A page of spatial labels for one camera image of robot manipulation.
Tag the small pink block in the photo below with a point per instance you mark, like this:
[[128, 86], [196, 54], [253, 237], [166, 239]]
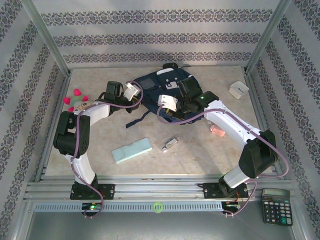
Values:
[[218, 132]]

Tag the black desk calculator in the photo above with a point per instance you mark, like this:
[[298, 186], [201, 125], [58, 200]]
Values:
[[277, 207]]

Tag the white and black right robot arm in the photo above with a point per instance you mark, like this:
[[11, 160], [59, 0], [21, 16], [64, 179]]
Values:
[[230, 122]]

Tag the small controller board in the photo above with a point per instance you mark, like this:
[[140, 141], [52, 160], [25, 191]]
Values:
[[92, 207], [231, 205]]

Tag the white square alarm clock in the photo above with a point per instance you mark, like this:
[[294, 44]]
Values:
[[238, 89]]

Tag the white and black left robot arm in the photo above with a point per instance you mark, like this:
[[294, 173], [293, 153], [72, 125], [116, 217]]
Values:
[[82, 170]]

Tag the cream plush toy pink knobs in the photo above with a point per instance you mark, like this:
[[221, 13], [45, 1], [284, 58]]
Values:
[[80, 105]]

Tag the black computer mouse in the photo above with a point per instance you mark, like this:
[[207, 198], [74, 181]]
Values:
[[170, 66]]

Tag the aluminium mounting rail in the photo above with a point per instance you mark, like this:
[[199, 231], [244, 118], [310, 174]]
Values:
[[155, 190]]

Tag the aluminium side rail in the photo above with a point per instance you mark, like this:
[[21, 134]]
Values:
[[259, 112], [59, 105]]

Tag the aluminium frame post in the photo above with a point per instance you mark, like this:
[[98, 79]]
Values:
[[267, 35], [45, 35]]

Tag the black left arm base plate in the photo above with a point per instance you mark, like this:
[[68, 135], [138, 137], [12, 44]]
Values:
[[107, 191]]

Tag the light blue pencil case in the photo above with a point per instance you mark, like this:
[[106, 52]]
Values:
[[132, 150]]

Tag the navy blue backpack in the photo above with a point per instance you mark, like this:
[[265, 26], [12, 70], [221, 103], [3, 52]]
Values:
[[155, 85]]

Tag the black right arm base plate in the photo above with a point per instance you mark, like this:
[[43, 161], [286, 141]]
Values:
[[210, 191]]

